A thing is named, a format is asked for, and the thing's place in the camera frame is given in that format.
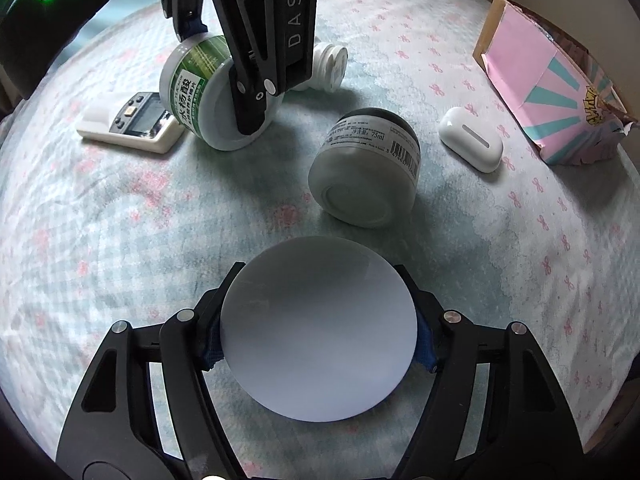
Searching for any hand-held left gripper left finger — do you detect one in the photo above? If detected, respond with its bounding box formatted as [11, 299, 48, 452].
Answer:
[55, 261, 246, 480]

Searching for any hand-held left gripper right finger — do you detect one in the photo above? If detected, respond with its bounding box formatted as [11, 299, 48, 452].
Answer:
[394, 263, 584, 480]

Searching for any white jar with green label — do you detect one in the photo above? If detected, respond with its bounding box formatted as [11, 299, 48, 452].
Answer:
[159, 34, 285, 152]

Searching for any white round jar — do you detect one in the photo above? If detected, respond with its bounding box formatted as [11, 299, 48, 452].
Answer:
[219, 235, 419, 422]

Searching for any small white plastic bottle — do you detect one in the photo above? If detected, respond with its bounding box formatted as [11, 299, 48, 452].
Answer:
[292, 42, 350, 94]

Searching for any white remote control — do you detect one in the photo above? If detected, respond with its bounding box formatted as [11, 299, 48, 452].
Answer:
[76, 91, 187, 155]

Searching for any bow-patterned quilted bedsheet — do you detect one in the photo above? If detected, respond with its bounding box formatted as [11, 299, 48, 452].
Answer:
[0, 0, 640, 480]

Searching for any dark jar with white label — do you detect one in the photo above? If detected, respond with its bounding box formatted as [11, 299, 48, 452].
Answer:
[308, 108, 421, 230]

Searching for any white earbuds case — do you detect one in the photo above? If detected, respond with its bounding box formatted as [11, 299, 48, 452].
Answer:
[438, 105, 504, 175]

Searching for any pink paper box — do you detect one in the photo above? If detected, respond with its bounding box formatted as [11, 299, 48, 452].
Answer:
[472, 0, 640, 167]

